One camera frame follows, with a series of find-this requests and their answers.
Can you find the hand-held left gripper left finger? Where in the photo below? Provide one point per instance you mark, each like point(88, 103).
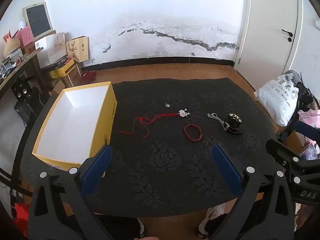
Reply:
point(98, 166)

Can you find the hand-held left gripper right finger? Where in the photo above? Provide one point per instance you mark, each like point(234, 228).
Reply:
point(226, 168)

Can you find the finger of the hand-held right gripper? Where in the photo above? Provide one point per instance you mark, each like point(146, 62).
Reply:
point(306, 130)
point(278, 150)

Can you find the yellow cardboard box white inside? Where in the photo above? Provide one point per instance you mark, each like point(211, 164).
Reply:
point(70, 127)

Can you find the black and gold wristwatch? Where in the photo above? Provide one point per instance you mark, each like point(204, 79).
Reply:
point(233, 120)

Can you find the person's right forearm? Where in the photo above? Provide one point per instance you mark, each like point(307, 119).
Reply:
point(303, 217)

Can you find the pink plastic bag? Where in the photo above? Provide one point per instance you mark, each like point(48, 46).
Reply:
point(311, 117)

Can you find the small brown cardboard box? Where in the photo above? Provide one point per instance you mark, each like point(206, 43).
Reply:
point(295, 141)

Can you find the white printed plastic bag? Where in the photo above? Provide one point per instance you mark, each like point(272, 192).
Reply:
point(277, 97)

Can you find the white sneaker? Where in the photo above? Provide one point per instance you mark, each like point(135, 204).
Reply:
point(141, 227)
point(215, 212)

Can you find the grey garment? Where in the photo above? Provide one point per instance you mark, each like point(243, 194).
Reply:
point(293, 76)

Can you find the black patterned mat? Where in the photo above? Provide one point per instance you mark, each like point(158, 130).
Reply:
point(162, 180)

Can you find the black computer tower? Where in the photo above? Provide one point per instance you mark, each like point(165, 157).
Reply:
point(28, 107)

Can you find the red cloth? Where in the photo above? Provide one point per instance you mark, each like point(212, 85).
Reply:
point(89, 75)

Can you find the open brown cardboard box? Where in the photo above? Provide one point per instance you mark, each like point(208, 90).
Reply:
point(65, 81)

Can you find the red plastic bag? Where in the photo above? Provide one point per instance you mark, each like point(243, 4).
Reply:
point(20, 217)

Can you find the yellow and black flat box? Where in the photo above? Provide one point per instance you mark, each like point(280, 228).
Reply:
point(62, 70)

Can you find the white door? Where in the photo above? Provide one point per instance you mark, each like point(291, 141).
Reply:
point(270, 30)

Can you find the black speaker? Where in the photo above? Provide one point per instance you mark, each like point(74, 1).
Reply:
point(21, 90)

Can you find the tan paper gift bag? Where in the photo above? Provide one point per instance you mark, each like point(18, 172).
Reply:
point(77, 48)

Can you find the white gift bag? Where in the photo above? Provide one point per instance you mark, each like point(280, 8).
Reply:
point(51, 50)

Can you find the black desk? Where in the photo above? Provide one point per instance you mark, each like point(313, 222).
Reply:
point(17, 66)

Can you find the brown box under pink box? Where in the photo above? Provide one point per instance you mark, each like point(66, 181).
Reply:
point(30, 48)

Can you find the white framed dark board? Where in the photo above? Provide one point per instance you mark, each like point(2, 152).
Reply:
point(38, 20)

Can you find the white wall switch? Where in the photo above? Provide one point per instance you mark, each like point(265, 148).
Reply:
point(317, 23)

